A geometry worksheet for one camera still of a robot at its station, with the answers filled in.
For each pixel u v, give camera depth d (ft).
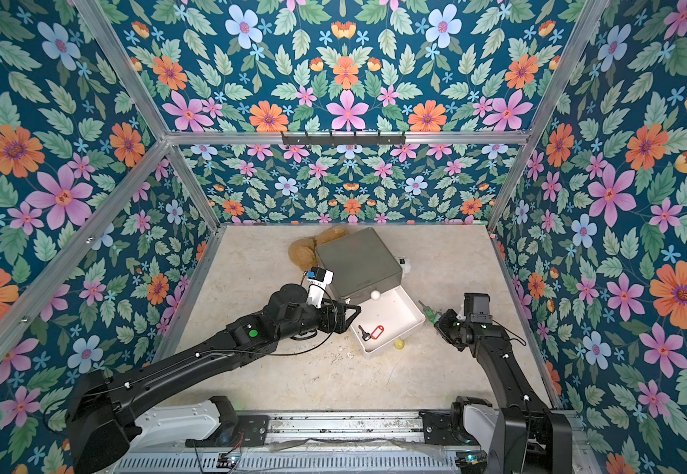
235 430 2.18
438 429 2.41
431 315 3.13
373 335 2.70
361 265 2.88
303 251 3.17
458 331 2.36
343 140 3.06
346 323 2.14
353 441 2.38
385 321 2.76
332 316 2.13
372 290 2.61
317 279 2.13
